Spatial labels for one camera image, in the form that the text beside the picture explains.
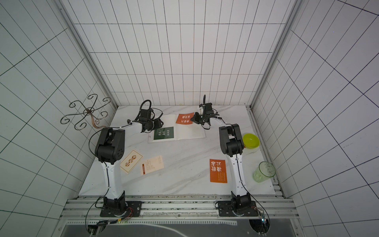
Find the green photo card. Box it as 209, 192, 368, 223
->
154, 127, 174, 140

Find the orange photo card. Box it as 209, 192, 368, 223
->
176, 113, 194, 125
209, 159, 228, 184

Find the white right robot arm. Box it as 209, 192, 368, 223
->
190, 112, 252, 212

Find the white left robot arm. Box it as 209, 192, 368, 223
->
94, 118, 164, 210

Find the cream text photo card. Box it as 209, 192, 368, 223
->
141, 156, 164, 175

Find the cream patterned photo card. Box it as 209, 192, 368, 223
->
120, 150, 143, 173

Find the lime green plastic bowl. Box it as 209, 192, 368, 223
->
243, 133, 260, 149

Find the clear green glass cup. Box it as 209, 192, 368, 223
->
253, 161, 276, 183

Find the copper wire jewelry stand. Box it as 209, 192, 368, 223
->
60, 93, 112, 131

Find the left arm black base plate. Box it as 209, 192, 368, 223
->
100, 201, 142, 218

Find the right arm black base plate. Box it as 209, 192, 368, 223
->
215, 200, 260, 217

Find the aluminium mounting rail frame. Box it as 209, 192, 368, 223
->
53, 196, 304, 237

